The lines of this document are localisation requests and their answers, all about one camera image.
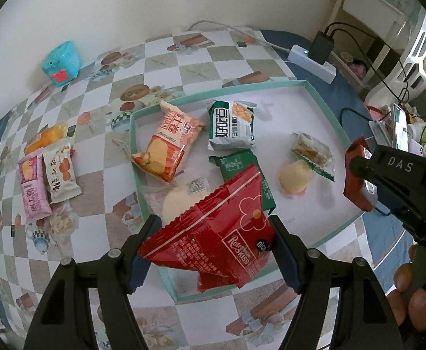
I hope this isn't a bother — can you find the clear green-edged biscuit packet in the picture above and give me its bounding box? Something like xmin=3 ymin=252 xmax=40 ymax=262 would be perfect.
xmin=291 ymin=132 xmax=335 ymax=182

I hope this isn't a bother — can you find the yellow pudding cup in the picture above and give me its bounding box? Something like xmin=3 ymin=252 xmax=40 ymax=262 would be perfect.
xmin=278 ymin=160 xmax=314 ymax=196

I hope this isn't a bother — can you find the red Rose Kiss snack bag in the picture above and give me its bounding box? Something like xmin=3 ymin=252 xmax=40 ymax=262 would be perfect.
xmin=138 ymin=168 xmax=275 ymax=292

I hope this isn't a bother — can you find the clear yellow cake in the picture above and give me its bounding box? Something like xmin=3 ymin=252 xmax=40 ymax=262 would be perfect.
xmin=143 ymin=177 xmax=212 ymax=227

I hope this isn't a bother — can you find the white cream snack packet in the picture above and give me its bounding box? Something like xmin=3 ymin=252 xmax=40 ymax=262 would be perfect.
xmin=43 ymin=142 xmax=83 ymax=204

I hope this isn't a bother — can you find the dark green snack packet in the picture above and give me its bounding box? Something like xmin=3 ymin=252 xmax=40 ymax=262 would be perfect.
xmin=208 ymin=149 xmax=276 ymax=214

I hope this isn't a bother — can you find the green white cracker packet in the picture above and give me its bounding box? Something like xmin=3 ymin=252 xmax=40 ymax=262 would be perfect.
xmin=207 ymin=100 xmax=256 ymax=151

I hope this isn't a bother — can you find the beige Swiss roll snack packet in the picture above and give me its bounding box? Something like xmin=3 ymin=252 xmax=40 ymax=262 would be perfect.
xmin=131 ymin=101 xmax=206 ymax=183

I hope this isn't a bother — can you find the right hand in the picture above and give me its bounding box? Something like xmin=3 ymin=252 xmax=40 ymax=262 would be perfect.
xmin=387 ymin=243 xmax=426 ymax=330

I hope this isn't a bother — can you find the pink snack packet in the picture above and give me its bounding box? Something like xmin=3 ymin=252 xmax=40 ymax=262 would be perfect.
xmin=18 ymin=149 xmax=52 ymax=223

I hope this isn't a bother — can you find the checkered tablecloth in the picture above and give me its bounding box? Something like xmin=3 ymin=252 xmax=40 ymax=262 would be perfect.
xmin=0 ymin=28 xmax=378 ymax=350

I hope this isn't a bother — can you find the white shelf unit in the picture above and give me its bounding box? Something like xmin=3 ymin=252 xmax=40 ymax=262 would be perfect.
xmin=324 ymin=0 xmax=426 ymax=107

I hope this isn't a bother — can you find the black power adapter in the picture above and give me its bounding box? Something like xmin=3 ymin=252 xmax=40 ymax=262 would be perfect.
xmin=308 ymin=31 xmax=335 ymax=65

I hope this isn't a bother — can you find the white power strip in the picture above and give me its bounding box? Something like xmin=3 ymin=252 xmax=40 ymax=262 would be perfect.
xmin=287 ymin=44 xmax=337 ymax=84

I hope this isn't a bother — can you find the orange jelly snack packet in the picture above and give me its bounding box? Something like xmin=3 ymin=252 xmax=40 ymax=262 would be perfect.
xmin=24 ymin=122 xmax=68 ymax=155

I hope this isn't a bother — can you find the teal rimmed white tray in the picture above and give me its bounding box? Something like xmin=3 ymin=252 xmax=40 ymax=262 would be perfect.
xmin=130 ymin=80 xmax=361 ymax=302

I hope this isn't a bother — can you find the teal monster toy box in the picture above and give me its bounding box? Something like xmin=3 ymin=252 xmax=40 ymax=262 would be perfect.
xmin=42 ymin=41 xmax=82 ymax=86

